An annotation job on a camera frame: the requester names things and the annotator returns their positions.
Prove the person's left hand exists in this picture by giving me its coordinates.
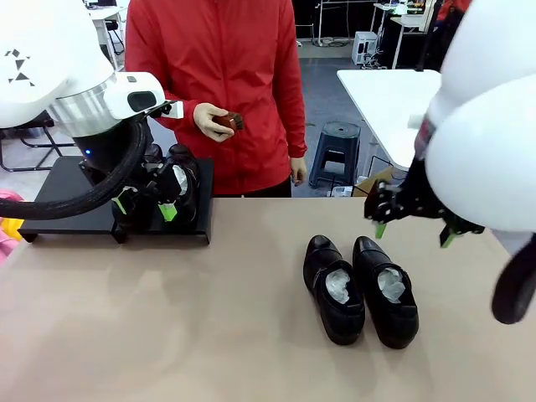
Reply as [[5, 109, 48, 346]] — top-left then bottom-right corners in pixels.
[[290, 157, 309, 185]]

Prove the white computer case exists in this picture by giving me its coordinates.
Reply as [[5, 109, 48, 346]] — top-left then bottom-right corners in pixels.
[[351, 31, 380, 66]]

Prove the brown wooden shoe brush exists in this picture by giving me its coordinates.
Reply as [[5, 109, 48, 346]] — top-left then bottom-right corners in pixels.
[[212, 111, 246, 133]]

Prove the person in black apron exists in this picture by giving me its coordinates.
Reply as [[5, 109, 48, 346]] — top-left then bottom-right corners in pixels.
[[435, 0, 464, 59]]

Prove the yellow soft item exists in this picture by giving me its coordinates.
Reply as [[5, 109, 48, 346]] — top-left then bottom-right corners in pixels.
[[0, 217, 22, 240]]

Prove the person's right forearm red sleeve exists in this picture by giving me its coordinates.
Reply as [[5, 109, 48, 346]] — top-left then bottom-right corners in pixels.
[[165, 90, 200, 142]]

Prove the dark plastic stool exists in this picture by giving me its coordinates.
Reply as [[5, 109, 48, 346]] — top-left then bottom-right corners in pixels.
[[308, 121, 362, 188]]

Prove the large white table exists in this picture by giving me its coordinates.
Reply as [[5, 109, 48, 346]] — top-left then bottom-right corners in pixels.
[[337, 69, 443, 171]]

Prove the white paper shoe stuffing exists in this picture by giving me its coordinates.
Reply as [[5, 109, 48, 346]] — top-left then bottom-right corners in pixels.
[[325, 270, 353, 305], [378, 267, 405, 302], [173, 165, 190, 196]]

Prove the person in red jacket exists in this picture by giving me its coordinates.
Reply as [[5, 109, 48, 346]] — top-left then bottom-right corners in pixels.
[[124, 0, 308, 198]]

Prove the person's right hand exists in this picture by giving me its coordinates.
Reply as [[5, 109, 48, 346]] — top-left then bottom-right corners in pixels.
[[193, 103, 235, 143]]

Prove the black shoe stand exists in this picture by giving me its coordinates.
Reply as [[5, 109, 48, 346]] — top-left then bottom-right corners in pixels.
[[112, 157, 215, 245], [17, 157, 122, 244]]

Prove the pink cloth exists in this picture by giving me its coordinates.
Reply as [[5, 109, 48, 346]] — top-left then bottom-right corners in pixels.
[[0, 188, 22, 267]]

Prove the black braided right arm hose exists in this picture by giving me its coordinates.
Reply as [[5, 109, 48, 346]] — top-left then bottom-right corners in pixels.
[[492, 234, 536, 326]]

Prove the black braided arm hose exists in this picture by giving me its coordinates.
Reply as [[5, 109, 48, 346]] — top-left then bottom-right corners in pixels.
[[492, 234, 536, 326], [0, 121, 148, 219]]

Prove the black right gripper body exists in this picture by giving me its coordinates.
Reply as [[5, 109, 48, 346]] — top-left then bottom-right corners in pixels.
[[395, 179, 457, 221]]

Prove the black panel white-frame desk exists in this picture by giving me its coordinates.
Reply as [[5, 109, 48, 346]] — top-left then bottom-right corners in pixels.
[[379, 3, 441, 70]]

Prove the brown cardboard box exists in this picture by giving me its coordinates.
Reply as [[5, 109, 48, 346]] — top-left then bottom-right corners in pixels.
[[351, 167, 397, 198]]

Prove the person's left forearm red sleeve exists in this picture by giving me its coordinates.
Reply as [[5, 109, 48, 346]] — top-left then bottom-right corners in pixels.
[[276, 95, 308, 159]]

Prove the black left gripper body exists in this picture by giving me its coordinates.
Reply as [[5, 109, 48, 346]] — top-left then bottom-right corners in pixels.
[[125, 157, 168, 196]]

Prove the white office desk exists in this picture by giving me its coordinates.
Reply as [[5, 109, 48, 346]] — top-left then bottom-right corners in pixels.
[[85, 6, 129, 68]]

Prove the black braided left arm hose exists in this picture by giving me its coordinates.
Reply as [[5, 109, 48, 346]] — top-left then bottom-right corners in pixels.
[[0, 121, 148, 219]]

